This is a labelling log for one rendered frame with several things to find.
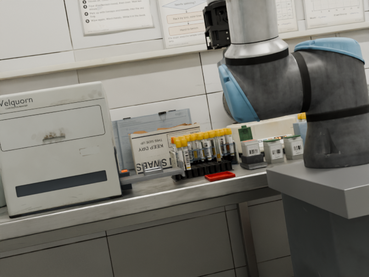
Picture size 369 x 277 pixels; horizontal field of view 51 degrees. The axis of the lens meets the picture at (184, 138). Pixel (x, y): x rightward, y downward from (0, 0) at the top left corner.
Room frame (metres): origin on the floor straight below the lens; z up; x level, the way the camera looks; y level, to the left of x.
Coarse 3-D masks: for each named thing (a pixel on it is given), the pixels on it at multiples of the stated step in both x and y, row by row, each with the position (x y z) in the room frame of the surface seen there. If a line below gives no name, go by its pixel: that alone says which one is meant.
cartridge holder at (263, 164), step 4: (244, 156) 1.09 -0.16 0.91; (248, 156) 1.08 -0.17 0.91; (252, 156) 1.08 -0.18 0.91; (256, 156) 1.08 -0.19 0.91; (260, 156) 1.08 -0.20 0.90; (244, 160) 1.10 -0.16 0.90; (248, 160) 1.07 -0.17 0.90; (252, 160) 1.08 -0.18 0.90; (256, 160) 1.08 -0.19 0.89; (260, 160) 1.08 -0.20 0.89; (240, 164) 1.14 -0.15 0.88; (244, 164) 1.09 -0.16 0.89; (248, 164) 1.07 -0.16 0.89; (252, 164) 1.06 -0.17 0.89; (256, 164) 1.06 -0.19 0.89; (260, 164) 1.06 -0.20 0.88; (264, 164) 1.06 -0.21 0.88; (248, 168) 1.06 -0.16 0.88; (252, 168) 1.06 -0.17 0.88
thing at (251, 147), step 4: (248, 140) 1.12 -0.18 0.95; (252, 140) 1.10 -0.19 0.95; (256, 140) 1.09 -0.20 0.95; (244, 144) 1.09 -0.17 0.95; (248, 144) 1.08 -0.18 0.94; (252, 144) 1.08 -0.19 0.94; (256, 144) 1.08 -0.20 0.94; (244, 148) 1.09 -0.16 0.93; (248, 148) 1.08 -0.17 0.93; (252, 148) 1.08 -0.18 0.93; (256, 148) 1.08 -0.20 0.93; (244, 152) 1.10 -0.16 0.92; (248, 152) 1.08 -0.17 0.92; (252, 152) 1.08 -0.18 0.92; (256, 152) 1.08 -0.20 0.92
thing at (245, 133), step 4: (244, 128) 1.13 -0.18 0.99; (248, 128) 1.13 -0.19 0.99; (240, 132) 1.13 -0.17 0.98; (244, 132) 1.13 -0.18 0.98; (248, 132) 1.13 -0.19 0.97; (240, 136) 1.13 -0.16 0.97; (244, 136) 1.13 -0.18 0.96; (248, 136) 1.13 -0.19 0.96; (252, 136) 1.13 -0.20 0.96; (240, 140) 1.13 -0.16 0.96; (244, 140) 1.13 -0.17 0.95
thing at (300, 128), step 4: (296, 124) 1.18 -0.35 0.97; (300, 124) 1.16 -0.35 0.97; (304, 124) 1.16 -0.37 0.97; (296, 128) 1.18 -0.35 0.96; (300, 128) 1.16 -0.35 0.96; (304, 128) 1.16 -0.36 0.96; (296, 132) 1.18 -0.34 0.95; (300, 132) 1.16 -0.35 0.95; (304, 132) 1.16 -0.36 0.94; (304, 136) 1.16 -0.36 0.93; (304, 140) 1.16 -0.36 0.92; (304, 144) 1.16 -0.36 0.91
